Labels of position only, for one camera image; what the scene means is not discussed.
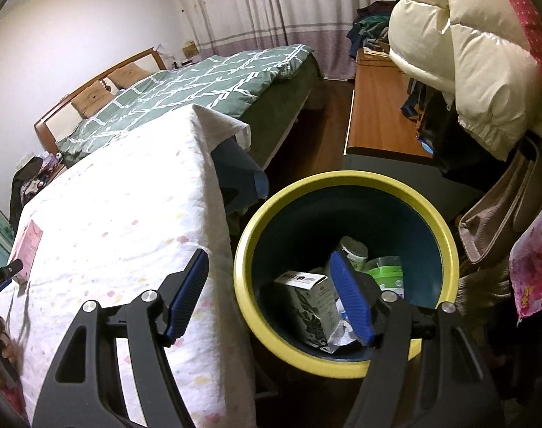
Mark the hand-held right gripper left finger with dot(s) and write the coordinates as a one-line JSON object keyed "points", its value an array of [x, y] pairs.
{"points": [[186, 296]]}

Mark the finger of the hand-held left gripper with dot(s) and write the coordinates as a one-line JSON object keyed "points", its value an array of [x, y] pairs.
{"points": [[5, 274]]}

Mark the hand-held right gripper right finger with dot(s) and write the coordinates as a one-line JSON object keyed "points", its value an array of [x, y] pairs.
{"points": [[351, 303]]}

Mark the white wrapper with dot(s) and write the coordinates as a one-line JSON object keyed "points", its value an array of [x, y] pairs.
{"points": [[342, 334]]}

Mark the pink cardboard box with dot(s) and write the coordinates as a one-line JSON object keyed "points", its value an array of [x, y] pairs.
{"points": [[27, 245]]}

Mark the green plastic bag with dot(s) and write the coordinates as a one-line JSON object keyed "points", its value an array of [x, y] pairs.
{"points": [[387, 276]]}

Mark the pale green long carton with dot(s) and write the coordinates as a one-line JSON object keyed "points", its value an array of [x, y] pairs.
{"points": [[306, 307]]}

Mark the yellow rimmed trash bin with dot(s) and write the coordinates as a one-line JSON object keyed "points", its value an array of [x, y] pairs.
{"points": [[297, 214]]}

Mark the dark clothes pile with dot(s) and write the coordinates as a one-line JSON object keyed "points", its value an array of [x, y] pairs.
{"points": [[25, 187]]}

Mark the floral white tablecloth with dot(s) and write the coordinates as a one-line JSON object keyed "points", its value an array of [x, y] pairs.
{"points": [[119, 209]]}

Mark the blue cloth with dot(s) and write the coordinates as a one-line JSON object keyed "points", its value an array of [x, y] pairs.
{"points": [[239, 174]]}

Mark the beige handbag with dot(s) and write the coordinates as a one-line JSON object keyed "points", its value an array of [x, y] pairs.
{"points": [[498, 214]]}

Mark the dark hanging clothes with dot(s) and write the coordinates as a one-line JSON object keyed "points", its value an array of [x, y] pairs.
{"points": [[458, 151]]}

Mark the pink floral printed bag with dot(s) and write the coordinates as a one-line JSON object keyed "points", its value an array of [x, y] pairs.
{"points": [[536, 267]]}

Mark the wooden desk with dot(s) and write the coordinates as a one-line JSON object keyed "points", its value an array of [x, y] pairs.
{"points": [[378, 111]]}

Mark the tan pillow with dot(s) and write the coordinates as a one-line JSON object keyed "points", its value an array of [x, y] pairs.
{"points": [[128, 76], [92, 100]]}

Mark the green checked quilt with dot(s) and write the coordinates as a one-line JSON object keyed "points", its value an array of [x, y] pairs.
{"points": [[186, 84]]}

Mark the wooden bed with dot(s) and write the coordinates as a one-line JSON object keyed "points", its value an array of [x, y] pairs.
{"points": [[293, 98]]}

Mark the clothes pile on desk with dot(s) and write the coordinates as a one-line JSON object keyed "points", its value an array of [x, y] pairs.
{"points": [[371, 26]]}

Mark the cream puffer jacket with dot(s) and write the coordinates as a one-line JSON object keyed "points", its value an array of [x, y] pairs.
{"points": [[476, 53]]}

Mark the pink beige curtain panel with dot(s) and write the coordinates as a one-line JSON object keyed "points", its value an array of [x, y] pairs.
{"points": [[324, 9], [226, 9]]}

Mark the pink red hanging garment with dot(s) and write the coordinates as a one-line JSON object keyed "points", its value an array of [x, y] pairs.
{"points": [[529, 13]]}

